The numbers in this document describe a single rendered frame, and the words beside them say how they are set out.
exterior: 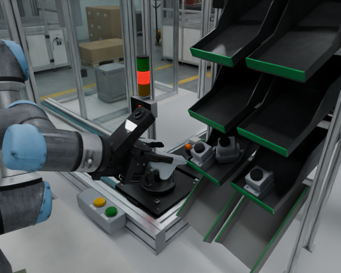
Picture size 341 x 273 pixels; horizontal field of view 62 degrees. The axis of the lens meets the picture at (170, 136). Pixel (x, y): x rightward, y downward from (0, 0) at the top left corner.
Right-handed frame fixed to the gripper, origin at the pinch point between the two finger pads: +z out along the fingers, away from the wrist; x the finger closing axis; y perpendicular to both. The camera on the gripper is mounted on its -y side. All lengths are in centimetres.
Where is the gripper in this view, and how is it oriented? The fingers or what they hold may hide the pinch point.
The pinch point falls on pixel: (172, 150)
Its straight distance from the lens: 68.4
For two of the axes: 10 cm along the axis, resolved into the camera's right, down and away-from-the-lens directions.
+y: -3.4, 9.2, 2.1
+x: 6.0, 3.8, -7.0
